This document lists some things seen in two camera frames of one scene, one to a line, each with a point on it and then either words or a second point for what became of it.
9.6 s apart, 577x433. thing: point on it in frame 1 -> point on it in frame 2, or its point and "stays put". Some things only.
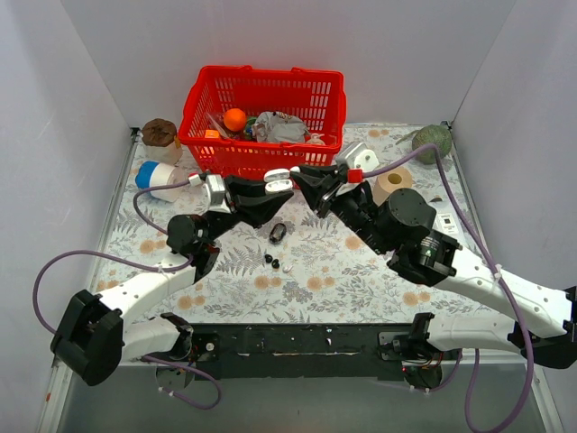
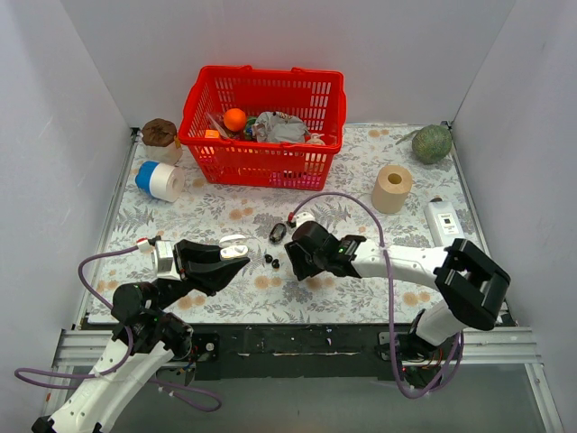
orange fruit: [234, 119] stays put
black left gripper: [232, 201] -> [183, 260]
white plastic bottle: [445, 221] stays put
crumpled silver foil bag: [276, 126] stays put
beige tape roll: [387, 183] stays put
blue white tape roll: [151, 174] stays put
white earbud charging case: [277, 180] -> [233, 246]
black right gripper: [336, 193] -> [302, 248]
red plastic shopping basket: [241, 121] stays put
